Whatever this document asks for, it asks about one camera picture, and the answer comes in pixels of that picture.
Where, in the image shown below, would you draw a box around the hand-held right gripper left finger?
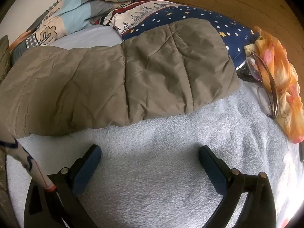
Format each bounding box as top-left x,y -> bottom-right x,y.
24,144 -> 102,228

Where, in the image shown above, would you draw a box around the orange floral cloth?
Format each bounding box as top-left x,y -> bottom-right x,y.
245,26 -> 304,144

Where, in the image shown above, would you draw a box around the white sleeved cable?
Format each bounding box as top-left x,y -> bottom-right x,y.
0,133 -> 72,228

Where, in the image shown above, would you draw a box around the black mesh cloth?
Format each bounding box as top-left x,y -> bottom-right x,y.
236,65 -> 260,84

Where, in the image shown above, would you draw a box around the olive puffer jacket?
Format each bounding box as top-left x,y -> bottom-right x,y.
0,18 -> 241,139

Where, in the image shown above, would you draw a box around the patchwork printed quilt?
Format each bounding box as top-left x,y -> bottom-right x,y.
9,0 -> 143,60

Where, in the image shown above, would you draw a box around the star and tower print pillow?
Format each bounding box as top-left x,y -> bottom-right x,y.
103,0 -> 261,71

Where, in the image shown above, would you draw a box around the brown frame eyeglasses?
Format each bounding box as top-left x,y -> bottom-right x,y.
246,51 -> 280,120

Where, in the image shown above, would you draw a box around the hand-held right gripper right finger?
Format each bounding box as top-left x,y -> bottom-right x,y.
199,145 -> 277,228

